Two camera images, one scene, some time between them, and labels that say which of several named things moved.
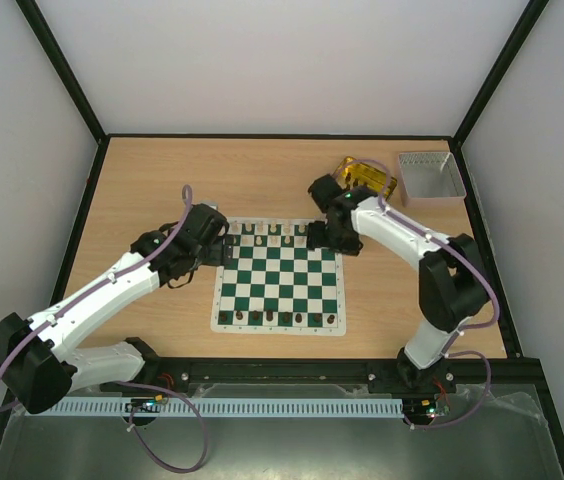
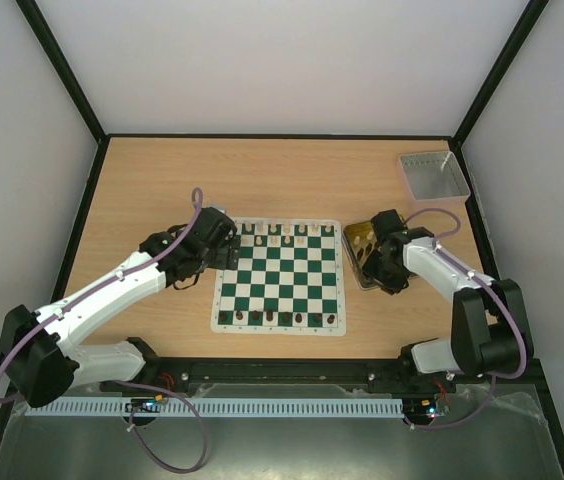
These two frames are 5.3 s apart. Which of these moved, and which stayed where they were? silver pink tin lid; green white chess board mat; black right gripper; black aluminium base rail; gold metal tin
Moved: black right gripper; gold metal tin
Stayed: green white chess board mat; silver pink tin lid; black aluminium base rail
